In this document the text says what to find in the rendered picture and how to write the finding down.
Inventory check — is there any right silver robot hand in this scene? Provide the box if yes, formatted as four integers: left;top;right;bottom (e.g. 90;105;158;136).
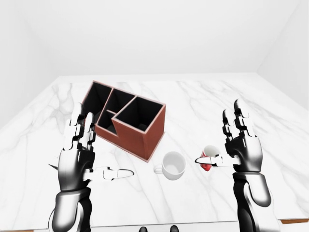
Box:
194;98;263;173

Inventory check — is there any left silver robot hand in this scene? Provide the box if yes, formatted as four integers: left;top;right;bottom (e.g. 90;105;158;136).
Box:
48;102;135;192

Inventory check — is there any red mug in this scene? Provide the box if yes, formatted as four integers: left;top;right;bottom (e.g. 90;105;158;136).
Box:
199;145;221;172

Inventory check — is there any red-brown desk caddy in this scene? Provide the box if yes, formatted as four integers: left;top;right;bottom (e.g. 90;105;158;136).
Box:
81;80;167;163

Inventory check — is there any white mug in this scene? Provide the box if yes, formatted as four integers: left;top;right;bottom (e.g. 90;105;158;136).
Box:
154;151;186;181

